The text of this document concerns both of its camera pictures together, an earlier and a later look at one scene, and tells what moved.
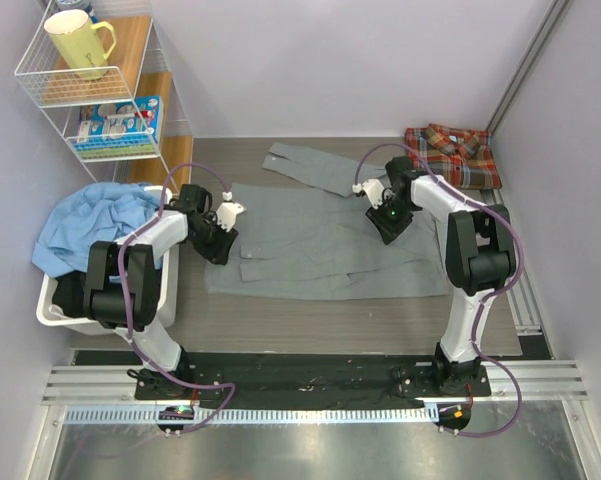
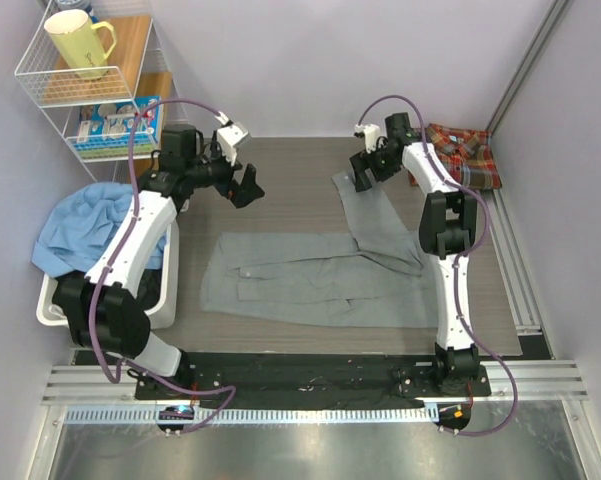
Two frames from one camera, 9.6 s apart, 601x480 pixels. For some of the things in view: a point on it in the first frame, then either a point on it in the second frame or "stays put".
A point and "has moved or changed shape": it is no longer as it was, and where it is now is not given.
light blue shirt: x=87 y=214 stays put
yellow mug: x=80 y=42 stays put
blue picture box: x=125 y=130 stays put
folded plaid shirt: x=463 y=157 stays put
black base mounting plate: x=214 y=382 stays put
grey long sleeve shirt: x=304 y=235 has moved or changed shape
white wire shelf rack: x=102 y=69 stays put
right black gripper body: x=393 y=215 → x=380 y=155
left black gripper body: x=212 y=239 → x=226 y=178
